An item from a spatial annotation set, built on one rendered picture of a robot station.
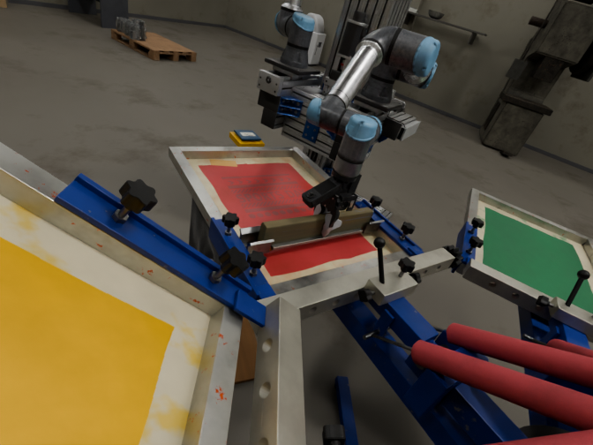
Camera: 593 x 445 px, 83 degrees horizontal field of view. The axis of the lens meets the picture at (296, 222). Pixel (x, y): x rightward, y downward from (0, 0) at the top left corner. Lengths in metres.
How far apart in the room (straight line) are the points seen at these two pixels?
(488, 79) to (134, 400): 9.28
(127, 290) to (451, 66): 9.29
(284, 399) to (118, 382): 0.20
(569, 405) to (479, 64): 9.01
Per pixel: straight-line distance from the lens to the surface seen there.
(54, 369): 0.44
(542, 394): 0.67
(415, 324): 0.84
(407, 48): 1.26
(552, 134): 9.51
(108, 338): 0.47
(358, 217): 1.10
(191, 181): 1.17
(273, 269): 0.93
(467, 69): 9.48
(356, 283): 0.85
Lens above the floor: 1.58
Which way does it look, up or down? 34 degrees down
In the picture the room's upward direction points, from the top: 17 degrees clockwise
